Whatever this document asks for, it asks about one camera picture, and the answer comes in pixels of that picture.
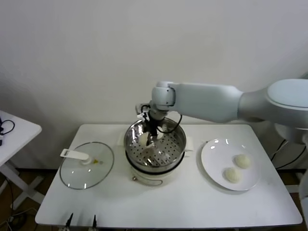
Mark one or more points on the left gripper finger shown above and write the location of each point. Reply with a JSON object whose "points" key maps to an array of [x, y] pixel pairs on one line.
{"points": [[94, 221], [69, 221]]}

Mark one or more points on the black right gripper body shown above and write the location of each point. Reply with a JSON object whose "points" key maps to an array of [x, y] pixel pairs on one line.
{"points": [[151, 121]]}

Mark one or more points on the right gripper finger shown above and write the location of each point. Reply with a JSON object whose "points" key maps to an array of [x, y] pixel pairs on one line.
{"points": [[150, 140], [155, 136]]}

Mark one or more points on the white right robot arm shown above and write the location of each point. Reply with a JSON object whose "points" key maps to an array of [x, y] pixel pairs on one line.
{"points": [[211, 101]]}

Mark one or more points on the perforated steel steamer basket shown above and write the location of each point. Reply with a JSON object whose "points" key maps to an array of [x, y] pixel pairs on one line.
{"points": [[168, 149]]}

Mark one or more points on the cream electric cooker pot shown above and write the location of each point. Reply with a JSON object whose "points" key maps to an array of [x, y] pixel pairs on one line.
{"points": [[149, 178]]}

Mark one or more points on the white round plate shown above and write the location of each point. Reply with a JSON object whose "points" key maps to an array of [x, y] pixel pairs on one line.
{"points": [[216, 156]]}

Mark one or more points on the white folding side table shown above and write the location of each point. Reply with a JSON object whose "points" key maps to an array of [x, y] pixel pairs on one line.
{"points": [[21, 139]]}

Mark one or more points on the small dark device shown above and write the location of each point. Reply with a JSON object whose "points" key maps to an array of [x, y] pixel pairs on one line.
{"points": [[1, 142]]}

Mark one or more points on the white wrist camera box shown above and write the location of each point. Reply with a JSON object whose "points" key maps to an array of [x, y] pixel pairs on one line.
{"points": [[140, 109]]}

